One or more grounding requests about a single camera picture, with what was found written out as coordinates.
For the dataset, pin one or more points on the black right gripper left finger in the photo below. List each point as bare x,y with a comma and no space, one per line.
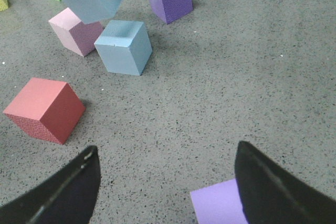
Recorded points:
68,196

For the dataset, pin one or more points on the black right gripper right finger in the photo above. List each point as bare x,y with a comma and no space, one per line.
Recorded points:
270,194

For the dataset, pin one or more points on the light blue foam cube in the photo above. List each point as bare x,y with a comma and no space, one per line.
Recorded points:
124,47

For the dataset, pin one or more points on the purple foam cube near right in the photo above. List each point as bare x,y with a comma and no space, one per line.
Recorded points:
219,203

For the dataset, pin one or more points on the yellow foam cube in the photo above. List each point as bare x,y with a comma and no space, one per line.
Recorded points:
4,5

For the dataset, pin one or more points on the pink foam cube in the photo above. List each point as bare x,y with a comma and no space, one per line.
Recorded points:
74,34

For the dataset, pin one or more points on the red textured foam cube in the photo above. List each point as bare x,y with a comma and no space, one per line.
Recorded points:
46,109

